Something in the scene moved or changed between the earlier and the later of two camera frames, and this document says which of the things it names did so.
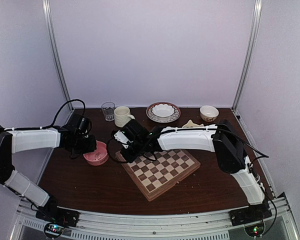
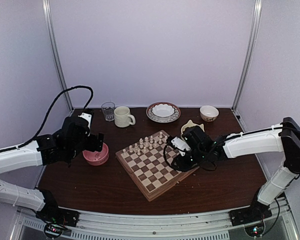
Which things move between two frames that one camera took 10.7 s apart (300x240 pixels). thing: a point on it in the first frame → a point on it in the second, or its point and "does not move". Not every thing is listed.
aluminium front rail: x=216 y=225 does not move
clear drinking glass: x=108 y=108 does not move
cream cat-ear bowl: x=190 y=124 does not move
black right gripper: x=131 y=158 → x=182 y=165
